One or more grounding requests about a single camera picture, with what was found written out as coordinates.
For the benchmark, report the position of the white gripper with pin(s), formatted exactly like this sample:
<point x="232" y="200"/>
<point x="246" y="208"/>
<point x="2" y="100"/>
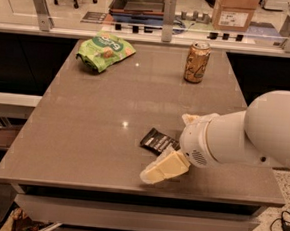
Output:
<point x="193" y="142"/>

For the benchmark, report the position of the black rxbar chocolate wrapper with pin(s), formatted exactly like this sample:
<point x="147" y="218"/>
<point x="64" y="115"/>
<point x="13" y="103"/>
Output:
<point x="157" y="142"/>

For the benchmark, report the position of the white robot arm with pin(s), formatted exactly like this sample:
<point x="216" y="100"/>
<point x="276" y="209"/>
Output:
<point x="257" y="136"/>

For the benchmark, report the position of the green rice chip bag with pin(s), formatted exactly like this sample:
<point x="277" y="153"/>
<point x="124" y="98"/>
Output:
<point x="104" y="50"/>

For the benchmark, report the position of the gold soda can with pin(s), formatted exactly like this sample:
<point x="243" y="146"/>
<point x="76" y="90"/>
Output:
<point x="196" y="63"/>

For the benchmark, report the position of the brown cardboard box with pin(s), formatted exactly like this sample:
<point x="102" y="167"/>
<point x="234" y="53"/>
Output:
<point x="233" y="15"/>

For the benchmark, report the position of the grey metal tray bin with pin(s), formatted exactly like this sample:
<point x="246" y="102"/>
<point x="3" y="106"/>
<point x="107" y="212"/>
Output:
<point x="151" y="7"/>

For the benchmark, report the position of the middle metal glass post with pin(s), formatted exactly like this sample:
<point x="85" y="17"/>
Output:
<point x="169" y="15"/>

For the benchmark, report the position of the left metal glass post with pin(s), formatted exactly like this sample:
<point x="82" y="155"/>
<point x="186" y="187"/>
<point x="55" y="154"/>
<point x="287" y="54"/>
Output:
<point x="43" y="15"/>

